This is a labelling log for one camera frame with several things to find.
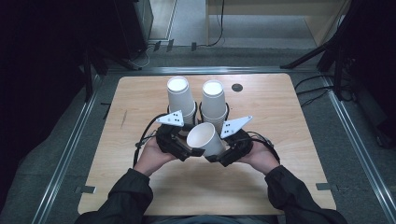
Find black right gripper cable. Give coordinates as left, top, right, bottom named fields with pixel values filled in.
left=247, top=130, right=281, bottom=165

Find light wooden furniture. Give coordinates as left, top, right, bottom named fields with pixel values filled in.
left=205, top=0, right=352, bottom=48

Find metal floor rail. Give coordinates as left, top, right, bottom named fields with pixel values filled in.
left=30, top=74, right=105, bottom=224
left=321, top=74, right=396, bottom=224
left=105, top=65, right=319, bottom=76

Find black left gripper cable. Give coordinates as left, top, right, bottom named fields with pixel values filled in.
left=132, top=113, right=169, bottom=169

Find black cabinet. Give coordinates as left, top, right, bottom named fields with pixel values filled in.
left=113, top=0, right=154, bottom=61

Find black metal stand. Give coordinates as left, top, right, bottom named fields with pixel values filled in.
left=81, top=46, right=143, bottom=103

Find white floor cable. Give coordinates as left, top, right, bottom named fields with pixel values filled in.
left=132, top=43, right=157, bottom=69

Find single white paper cup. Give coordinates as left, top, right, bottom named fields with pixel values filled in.
left=186, top=121, right=227, bottom=158

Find black floor cables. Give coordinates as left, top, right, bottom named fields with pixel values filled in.
left=293, top=73, right=337, bottom=108

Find black tripod stand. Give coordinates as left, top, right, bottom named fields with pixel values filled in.
left=279, top=0, right=396, bottom=102

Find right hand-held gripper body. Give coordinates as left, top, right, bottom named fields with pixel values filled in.
left=219, top=115, right=254, bottom=161

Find black tape marks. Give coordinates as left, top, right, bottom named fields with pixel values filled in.
left=99, top=101, right=113, bottom=121

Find person's left hand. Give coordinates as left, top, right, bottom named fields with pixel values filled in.
left=134, top=137, right=177, bottom=178

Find stack of white paper cups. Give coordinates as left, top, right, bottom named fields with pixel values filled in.
left=200, top=79, right=229, bottom=135
left=166, top=75, right=198, bottom=126

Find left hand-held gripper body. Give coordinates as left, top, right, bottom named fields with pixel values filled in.
left=155, top=109, right=189, bottom=161

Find person's right hand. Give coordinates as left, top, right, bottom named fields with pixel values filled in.
left=237, top=143, right=281, bottom=176

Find black wire cup holder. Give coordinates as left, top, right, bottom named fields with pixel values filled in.
left=166, top=100, right=200, bottom=125
left=198, top=102, right=231, bottom=123

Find hanging black cable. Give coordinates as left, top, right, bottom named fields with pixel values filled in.
left=206, top=0, right=226, bottom=49

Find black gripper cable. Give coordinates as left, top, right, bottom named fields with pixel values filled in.
left=247, top=130, right=281, bottom=165
left=132, top=113, right=169, bottom=169

